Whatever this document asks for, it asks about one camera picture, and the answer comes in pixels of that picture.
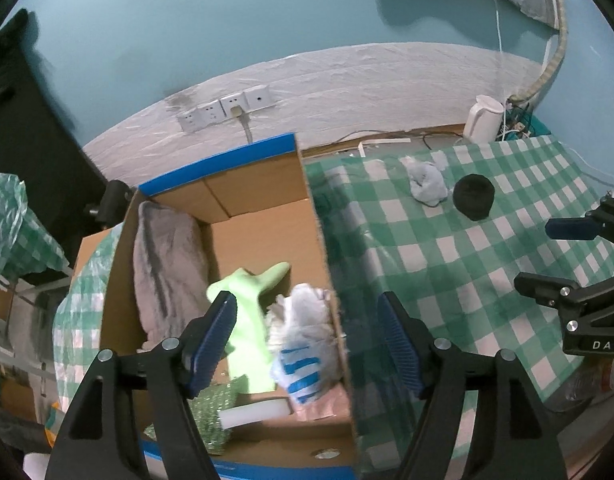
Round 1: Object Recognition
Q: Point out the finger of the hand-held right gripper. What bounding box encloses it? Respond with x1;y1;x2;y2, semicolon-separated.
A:
545;190;614;249
514;271;584;312

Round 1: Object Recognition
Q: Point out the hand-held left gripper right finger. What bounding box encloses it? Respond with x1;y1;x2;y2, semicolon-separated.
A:
376;290;568;480

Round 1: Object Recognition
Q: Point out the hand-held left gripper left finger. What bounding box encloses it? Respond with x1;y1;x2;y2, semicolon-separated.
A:
44;290;239;480

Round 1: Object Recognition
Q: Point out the light green cloth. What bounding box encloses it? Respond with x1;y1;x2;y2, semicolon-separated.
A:
206;261;292;394

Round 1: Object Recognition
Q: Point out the grey fleece cloth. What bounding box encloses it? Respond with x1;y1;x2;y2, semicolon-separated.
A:
133;201;211;352

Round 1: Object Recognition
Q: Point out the blue white striped sock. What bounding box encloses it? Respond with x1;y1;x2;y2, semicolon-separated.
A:
271;344;324;406

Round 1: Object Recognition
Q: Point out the white plastic bag bundle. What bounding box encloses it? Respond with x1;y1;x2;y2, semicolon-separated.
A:
264;284;349;412

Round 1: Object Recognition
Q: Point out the cardboard box with blue edge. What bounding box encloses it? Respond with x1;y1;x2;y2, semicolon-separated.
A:
100;132;361;480

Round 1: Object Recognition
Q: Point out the green checked tablecloth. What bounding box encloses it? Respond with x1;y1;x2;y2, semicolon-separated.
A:
52;135;614;480

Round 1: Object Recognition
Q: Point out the white foam block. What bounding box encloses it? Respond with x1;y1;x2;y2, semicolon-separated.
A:
218;400;294;431

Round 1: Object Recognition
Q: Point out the black sock ball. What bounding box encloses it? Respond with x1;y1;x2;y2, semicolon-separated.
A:
453;174;496;222

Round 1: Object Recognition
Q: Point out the teal cloth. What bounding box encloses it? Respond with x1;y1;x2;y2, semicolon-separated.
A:
524;115;554;139

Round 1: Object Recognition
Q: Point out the white power strip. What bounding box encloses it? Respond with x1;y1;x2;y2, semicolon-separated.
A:
497;102;538;142

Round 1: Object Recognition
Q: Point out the white electric kettle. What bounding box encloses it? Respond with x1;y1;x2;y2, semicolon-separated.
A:
462;95;506;145

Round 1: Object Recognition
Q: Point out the pale grey-blue cloth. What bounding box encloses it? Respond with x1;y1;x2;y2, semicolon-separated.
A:
404;152;451;207

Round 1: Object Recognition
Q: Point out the black cylinder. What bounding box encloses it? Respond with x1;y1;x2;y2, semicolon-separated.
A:
90;180;138;224

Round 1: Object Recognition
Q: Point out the beige wrapped pipe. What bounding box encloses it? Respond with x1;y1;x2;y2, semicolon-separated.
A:
512;0;568;104

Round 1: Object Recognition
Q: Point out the green checked plastic sheet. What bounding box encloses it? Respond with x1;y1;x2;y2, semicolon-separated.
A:
0;172;71;292

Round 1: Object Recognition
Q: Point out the black hanging garment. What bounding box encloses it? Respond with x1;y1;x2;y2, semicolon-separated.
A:
0;7;109;282

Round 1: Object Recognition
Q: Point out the thin white cord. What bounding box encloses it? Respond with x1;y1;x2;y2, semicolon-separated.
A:
494;0;506;102

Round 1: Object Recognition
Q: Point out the white cable duct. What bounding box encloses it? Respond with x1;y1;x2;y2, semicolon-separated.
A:
357;135;414;159

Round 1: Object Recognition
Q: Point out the grey plug with cable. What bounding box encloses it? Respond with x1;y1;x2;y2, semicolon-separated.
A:
229;106;256;144

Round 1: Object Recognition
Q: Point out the white wall socket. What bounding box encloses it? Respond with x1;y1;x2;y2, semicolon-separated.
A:
199;102;223;127
243;85;276;111
220;94;248;119
177;109;203;134

